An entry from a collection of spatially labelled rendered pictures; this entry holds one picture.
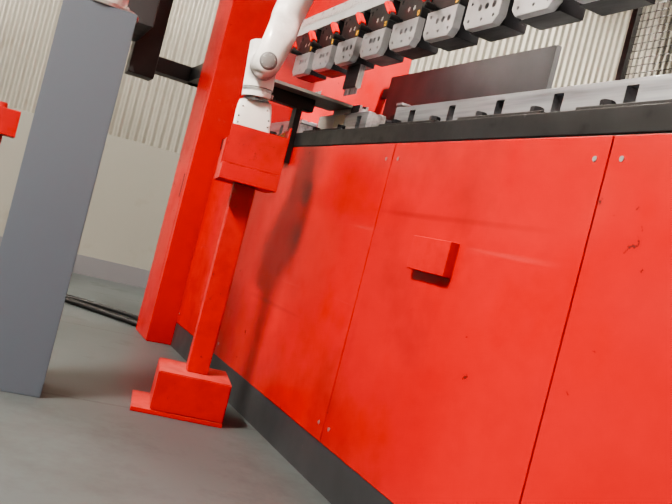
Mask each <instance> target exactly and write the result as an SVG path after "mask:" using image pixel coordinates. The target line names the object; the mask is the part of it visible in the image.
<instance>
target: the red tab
mask: <svg viewBox="0 0 672 504"><path fill-rule="evenodd" d="M458 248H459V244H458V243H455V242H451V241H445V240H439V239H434V238H428V237H422V236H417V235H414V238H413V242H412V246H411V250H410V254H409V258H408V262H407V266H406V267H407V268H410V269H414V270H418V271H422V272H426V273H430V274H434V275H438V276H441V277H445V278H449V279H450V278H451V276H452V272H453V268H454V264H455V260H456V256H457V252H458Z"/></svg>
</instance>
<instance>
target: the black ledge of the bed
mask: <svg viewBox="0 0 672 504"><path fill-rule="evenodd" d="M663 132H672V102H668V103H656V104H643V105H631V106H619V107H607V108H595V109H583V110H570V111H558V112H546V113H534V114H522V115H510V116H497V117H485V118H473V119H461V120H449V121H437V122H424V123H412V124H400V125H388V126H376V127H364V128H351V129H339V130H327V131H315V132H303V133H296V137H295V141H294V145H293V147H302V146H328V145H354V144H379V143H405V142H431V141H457V140H483V139H509V138H534V137H560V136H586V135H612V134H638V133H663Z"/></svg>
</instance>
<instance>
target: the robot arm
mask: <svg viewBox="0 0 672 504"><path fill-rule="evenodd" d="M93 1H96V2H99V3H102V4H105V5H109V6H112V7H115V8H118V9H121V10H124V11H127V12H130V13H133V14H135V13H134V12H132V11H130V10H129V7H127V6H128V2H129V0H93ZM313 2H314V0H277V2H276V4H275V6H274V8H273V11H272V13H271V18H270V21H269V24H268V26H267V29H266V31H265V33H264V35H263V38H262V39H252V40H251V41H250V45H249V51H248V57H247V64H246V70H245V76H244V82H243V88H242V94H241V95H242V96H243V98H241V99H239V101H238V104H237V108H236V111H235V116H234V121H233V123H235V124H239V125H242V126H246V127H249V128H253V129H256V130H260V131H263V132H267V133H270V127H271V115H272V106H271V104H269V103H270V102H268V101H269V100H270V99H272V100H273V97H274V96H273V95H272V94H271V93H273V89H274V83H275V77H276V73H277V72H278V71H279V70H280V68H281V66H282V65H283V63H284V61H285V59H286V58H287V56H288V54H289V52H290V50H291V48H292V46H293V44H294V42H295V40H296V38H297V36H298V33H299V29H300V26H301V24H302V22H303V21H304V19H305V17H306V15H307V13H308V11H309V9H310V7H311V5H312V4H313Z"/></svg>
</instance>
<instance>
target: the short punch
mask: <svg viewBox="0 0 672 504"><path fill-rule="evenodd" d="M365 69H366V66H365V65H363V64H358V65H354V66H350V67H348V69H347V73H346V77H345V80H344V84H343V90H345V91H344V95H343V96H347V95H353V94H356V93H357V90H358V89H359V88H361V84H362V81H363V77H364V73H365Z"/></svg>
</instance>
